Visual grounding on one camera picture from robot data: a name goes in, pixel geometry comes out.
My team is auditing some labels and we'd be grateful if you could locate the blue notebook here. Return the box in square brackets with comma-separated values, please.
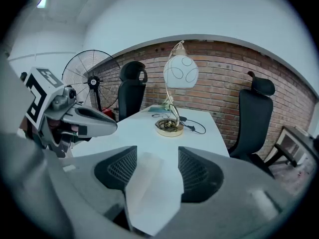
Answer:
[147, 108, 170, 115]

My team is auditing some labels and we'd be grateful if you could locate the gold lamp with globe shade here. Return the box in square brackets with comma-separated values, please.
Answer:
[155, 39, 199, 138]

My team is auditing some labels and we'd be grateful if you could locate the black mesh office chair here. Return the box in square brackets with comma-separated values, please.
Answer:
[117, 60, 149, 122]

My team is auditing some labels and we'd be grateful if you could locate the white flower bouquet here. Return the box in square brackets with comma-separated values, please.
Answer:
[161, 96, 175, 112]

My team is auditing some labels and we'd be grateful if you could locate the large black floor fan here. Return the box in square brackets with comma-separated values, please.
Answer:
[62, 49, 121, 115]

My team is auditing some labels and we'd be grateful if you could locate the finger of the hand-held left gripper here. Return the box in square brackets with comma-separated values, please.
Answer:
[61, 106, 118, 137]

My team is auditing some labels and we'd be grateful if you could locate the black high-back office chair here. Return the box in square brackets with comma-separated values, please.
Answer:
[228, 71, 277, 179]

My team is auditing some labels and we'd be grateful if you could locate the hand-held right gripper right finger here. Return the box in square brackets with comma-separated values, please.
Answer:
[154, 147, 297, 239]

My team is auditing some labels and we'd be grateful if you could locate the dark-top side table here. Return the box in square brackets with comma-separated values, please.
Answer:
[263, 125, 319, 169]

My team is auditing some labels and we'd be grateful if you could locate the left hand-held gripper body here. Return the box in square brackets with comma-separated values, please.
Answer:
[23, 67, 77, 159]

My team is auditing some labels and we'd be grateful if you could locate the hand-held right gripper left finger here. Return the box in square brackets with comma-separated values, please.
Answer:
[63, 145, 138, 233]

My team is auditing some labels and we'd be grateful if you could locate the black lamp power cable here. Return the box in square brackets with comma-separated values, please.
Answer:
[154, 116, 207, 135]

